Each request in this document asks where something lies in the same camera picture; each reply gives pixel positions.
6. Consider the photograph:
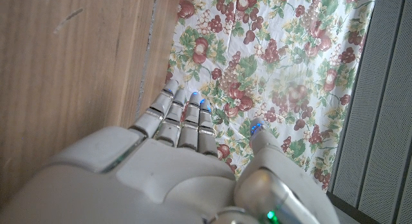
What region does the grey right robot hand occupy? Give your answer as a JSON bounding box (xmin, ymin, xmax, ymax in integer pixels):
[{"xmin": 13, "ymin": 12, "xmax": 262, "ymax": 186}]
[{"xmin": 0, "ymin": 79, "xmax": 341, "ymax": 224}]

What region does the floral fruit print backdrop cloth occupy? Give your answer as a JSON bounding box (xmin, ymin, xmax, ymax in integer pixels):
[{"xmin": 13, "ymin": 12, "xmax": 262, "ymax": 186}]
[{"xmin": 165, "ymin": 0, "xmax": 377, "ymax": 191}]

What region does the grey perforated wall panel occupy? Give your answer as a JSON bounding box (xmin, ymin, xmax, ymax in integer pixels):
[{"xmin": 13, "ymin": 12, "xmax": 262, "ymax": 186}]
[{"xmin": 328, "ymin": 0, "xmax": 412, "ymax": 224}]

